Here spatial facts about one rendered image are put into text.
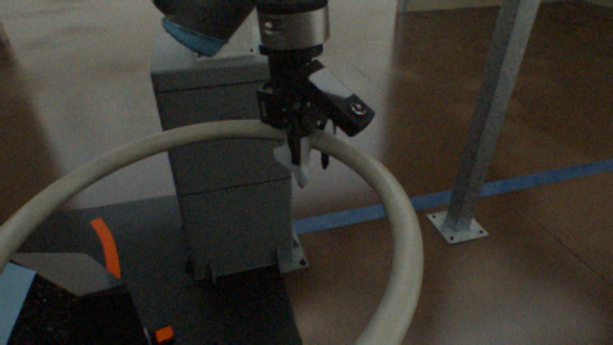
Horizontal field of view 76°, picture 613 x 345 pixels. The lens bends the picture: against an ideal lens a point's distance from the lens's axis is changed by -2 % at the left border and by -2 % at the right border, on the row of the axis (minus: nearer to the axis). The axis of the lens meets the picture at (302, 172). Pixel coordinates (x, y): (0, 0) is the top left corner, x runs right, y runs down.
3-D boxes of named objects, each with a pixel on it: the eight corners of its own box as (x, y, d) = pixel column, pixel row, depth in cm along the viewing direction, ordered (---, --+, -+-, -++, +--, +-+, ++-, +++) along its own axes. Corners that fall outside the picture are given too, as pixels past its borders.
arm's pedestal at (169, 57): (178, 214, 189) (138, 32, 142) (280, 195, 201) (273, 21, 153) (183, 295, 150) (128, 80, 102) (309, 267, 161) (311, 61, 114)
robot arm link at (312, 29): (342, 0, 50) (295, 19, 44) (343, 39, 53) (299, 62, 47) (287, -4, 55) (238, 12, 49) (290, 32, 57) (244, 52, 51)
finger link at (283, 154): (280, 177, 64) (283, 123, 60) (309, 189, 61) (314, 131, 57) (267, 184, 62) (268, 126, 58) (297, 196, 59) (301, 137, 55)
